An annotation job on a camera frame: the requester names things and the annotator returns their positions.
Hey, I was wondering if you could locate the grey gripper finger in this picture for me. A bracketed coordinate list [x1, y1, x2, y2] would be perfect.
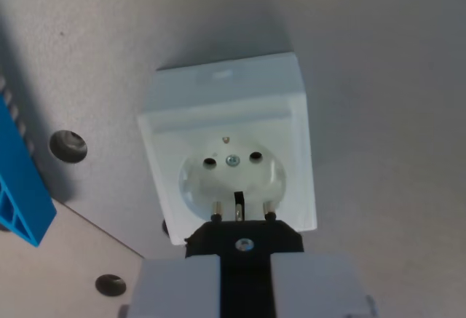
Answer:
[270, 251, 379, 318]
[127, 255, 222, 318]

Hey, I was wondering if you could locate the black two-pin power plug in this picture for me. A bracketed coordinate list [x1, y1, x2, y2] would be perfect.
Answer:
[184, 201, 305, 318]

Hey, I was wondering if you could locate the blue ribbed plastic part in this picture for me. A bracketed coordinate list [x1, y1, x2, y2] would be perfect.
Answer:
[0, 77, 58, 248]

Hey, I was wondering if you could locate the white wall socket box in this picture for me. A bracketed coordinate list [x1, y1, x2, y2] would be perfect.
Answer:
[137, 52, 318, 247]

